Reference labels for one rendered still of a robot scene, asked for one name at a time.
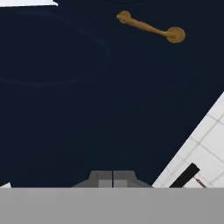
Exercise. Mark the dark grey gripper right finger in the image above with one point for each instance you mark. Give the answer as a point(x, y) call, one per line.
point(124, 179)

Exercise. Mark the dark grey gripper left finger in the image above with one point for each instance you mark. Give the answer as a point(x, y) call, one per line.
point(100, 179)

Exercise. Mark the dark navy cabinet door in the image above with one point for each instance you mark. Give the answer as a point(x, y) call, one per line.
point(87, 102)

